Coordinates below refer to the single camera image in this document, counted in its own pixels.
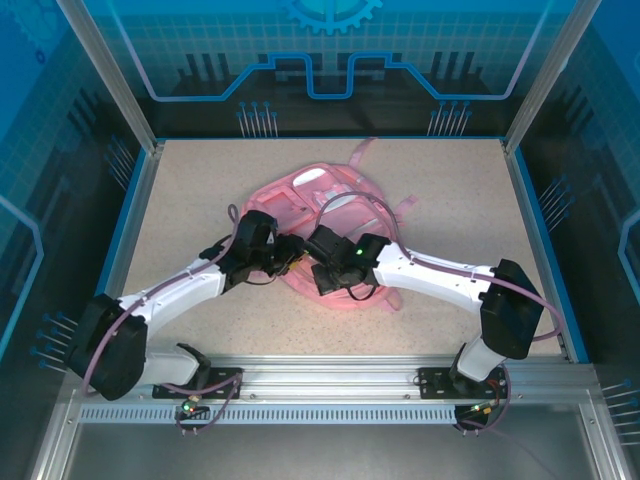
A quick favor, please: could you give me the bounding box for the pink school backpack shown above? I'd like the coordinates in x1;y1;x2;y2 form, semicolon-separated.
242;137;419;314

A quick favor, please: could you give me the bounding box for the grey metal bench panel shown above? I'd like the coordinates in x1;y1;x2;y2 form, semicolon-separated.
62;422;601;480

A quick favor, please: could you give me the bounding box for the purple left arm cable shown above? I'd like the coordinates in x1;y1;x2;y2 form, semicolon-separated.
82;203;246;437

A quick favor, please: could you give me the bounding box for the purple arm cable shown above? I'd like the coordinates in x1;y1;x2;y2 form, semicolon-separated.
82;203;246;437
314;191;563;437

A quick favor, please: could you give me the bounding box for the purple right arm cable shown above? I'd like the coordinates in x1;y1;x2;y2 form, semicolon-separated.
314;191;563;437

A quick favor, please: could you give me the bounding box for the aluminium mounting rail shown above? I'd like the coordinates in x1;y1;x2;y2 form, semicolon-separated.
64;353;599;407

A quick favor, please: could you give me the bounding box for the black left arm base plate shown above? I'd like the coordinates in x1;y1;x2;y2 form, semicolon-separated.
152;367;245;401

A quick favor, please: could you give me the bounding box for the slotted grey cable duct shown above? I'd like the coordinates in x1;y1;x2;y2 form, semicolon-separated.
78;403;459;426

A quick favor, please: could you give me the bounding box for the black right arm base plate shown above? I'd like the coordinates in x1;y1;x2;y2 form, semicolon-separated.
418;366;510;400

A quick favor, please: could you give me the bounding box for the aluminium frame post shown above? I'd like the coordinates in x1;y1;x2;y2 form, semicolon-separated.
502;0;599;155
55;0;167;155

